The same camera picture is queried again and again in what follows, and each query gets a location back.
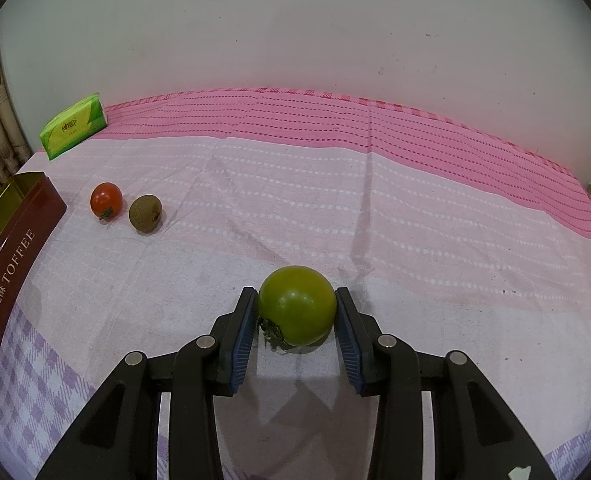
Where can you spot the pink and purple checked tablecloth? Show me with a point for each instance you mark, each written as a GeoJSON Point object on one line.
{"type": "Point", "coordinates": [375, 210]}

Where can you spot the small red tomato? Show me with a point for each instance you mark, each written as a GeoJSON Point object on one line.
{"type": "Point", "coordinates": [106, 198]}

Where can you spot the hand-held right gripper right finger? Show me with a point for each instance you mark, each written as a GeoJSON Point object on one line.
{"type": "Point", "coordinates": [348, 345]}

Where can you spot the gold and maroon tin box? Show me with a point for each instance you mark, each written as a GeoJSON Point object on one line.
{"type": "Point", "coordinates": [15, 260]}

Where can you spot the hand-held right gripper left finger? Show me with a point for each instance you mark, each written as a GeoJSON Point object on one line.
{"type": "Point", "coordinates": [243, 345]}

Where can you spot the brown kiwi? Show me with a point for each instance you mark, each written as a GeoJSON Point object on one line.
{"type": "Point", "coordinates": [145, 213]}

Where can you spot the green tissue pack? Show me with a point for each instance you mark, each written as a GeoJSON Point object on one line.
{"type": "Point", "coordinates": [73, 127]}

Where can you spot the green tomato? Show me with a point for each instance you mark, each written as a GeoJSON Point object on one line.
{"type": "Point", "coordinates": [295, 305]}

